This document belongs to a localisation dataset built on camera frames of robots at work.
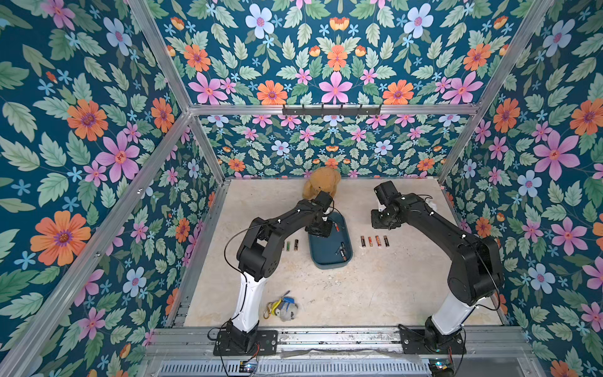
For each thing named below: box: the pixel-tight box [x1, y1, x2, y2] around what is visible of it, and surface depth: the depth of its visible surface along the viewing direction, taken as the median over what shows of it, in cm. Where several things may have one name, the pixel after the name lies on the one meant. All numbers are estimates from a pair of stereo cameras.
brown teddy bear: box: [302, 166, 342, 200], surface depth 99 cm
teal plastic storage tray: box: [308, 212, 354, 270], surface depth 95 cm
